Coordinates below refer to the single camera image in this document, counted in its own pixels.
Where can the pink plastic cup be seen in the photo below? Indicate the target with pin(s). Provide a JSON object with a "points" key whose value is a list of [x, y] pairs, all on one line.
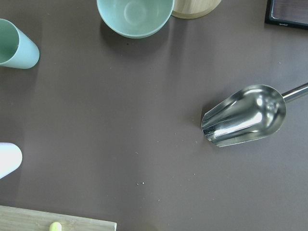
{"points": [[10, 158]]}

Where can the black framed mirror tray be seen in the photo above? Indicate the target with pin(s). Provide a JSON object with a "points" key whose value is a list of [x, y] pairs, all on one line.
{"points": [[287, 13]]}

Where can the steel metal scoop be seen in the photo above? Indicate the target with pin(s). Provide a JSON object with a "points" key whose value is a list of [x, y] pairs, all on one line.
{"points": [[252, 113]]}

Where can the green ceramic bowl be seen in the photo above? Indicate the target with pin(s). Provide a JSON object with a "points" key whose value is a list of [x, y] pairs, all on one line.
{"points": [[135, 18]]}

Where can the round wooden stand base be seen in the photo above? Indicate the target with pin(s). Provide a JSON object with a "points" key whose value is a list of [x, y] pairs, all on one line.
{"points": [[192, 9]]}

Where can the yellow plastic knife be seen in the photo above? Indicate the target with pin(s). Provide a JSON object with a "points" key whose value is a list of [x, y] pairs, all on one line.
{"points": [[55, 226]]}

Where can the green plastic cup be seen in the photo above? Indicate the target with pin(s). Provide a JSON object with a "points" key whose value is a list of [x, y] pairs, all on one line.
{"points": [[17, 50]]}

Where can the bamboo cutting board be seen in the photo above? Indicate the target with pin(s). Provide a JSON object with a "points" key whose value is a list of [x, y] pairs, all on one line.
{"points": [[19, 219]]}

